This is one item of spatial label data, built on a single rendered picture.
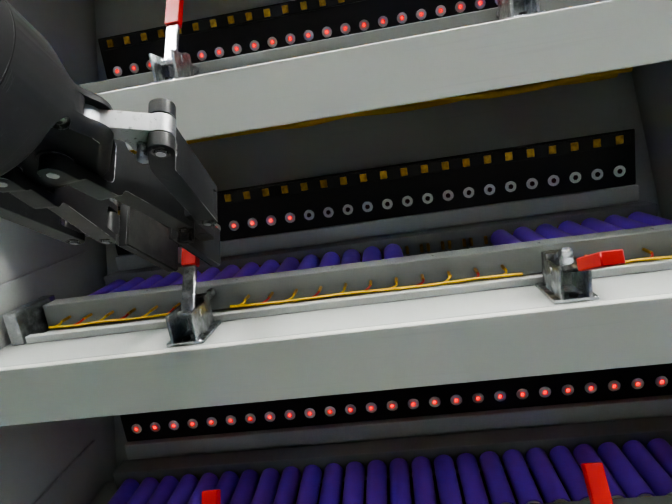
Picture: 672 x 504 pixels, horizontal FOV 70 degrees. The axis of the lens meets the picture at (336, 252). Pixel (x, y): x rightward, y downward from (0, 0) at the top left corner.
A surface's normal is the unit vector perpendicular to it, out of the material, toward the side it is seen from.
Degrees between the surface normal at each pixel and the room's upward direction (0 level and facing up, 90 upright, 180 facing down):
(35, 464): 90
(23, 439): 90
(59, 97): 100
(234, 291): 110
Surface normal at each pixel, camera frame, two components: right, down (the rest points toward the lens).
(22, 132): 0.83, 0.48
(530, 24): -0.09, 0.23
